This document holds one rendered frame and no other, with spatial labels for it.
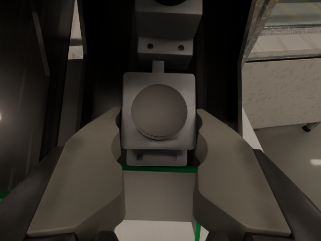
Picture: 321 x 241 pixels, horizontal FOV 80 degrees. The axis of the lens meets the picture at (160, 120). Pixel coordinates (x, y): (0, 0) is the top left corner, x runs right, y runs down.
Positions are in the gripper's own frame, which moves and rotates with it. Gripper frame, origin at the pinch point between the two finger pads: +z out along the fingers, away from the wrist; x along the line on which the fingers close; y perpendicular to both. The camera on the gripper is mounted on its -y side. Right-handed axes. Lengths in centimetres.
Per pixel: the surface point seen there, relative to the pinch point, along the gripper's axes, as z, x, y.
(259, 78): 80, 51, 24
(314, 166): 93, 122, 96
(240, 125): 1.7, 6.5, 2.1
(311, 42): 79, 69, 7
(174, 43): 5.0, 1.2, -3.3
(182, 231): 12.5, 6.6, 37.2
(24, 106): 3.4, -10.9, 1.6
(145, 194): 9.3, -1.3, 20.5
